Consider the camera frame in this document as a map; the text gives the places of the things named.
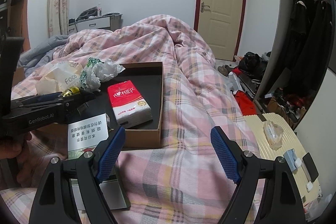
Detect black yellow wipes packet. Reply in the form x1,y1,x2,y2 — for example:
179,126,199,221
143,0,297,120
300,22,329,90
60,86,80,98

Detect silver cigarette carton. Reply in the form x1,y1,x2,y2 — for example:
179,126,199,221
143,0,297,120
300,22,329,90
67,114,130,210

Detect person's left hand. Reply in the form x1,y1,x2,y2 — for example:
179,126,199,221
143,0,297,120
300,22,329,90
1,132,32,188

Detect white facial tissue pack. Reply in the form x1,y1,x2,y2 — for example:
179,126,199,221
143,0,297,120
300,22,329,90
35,61,83,96

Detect green white crumpled plastic bag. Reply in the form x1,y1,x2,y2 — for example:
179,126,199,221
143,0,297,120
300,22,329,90
80,57,125,92

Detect light blue case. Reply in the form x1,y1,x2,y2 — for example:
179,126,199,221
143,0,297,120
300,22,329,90
283,149,302,172

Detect grey blanket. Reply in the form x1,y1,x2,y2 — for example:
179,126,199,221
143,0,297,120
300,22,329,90
18,35,68,75

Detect black smartphone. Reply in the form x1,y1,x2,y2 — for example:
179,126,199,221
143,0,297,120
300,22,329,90
302,152,319,182

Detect red white tissue pack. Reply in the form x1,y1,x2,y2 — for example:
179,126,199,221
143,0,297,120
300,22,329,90
107,80,153,128

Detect brown cardboard tray box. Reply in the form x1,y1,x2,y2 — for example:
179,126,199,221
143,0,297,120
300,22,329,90
81,62,163,149

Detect cream hard-shell suitcase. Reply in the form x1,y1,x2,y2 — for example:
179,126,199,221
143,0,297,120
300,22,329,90
244,113,322,219

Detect clear plastic tissue packet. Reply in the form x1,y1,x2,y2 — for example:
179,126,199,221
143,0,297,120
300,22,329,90
263,121,284,150

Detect wooden open closet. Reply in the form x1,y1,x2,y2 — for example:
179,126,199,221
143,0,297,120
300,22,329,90
1,0,25,52

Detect white grey desk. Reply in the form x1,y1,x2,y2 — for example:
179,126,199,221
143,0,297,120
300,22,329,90
68,14,122,35

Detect black device on desk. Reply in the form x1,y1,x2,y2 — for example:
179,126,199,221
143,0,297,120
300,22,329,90
76,6,101,22

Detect pink plaid duvet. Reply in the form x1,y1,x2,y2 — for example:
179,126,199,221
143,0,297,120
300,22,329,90
0,13,266,224

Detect red bag on floor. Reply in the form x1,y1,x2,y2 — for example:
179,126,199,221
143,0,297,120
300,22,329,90
234,90,257,116

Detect black bag on floor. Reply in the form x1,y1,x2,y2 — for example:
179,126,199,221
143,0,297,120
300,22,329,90
238,52,271,80

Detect grey white sliding wardrobe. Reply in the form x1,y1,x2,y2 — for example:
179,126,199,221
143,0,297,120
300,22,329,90
256,0,335,128

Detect black hanging coats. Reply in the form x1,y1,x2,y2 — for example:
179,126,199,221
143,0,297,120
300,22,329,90
285,0,333,107

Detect beige door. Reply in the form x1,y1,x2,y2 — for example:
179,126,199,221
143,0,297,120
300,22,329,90
194,0,246,61

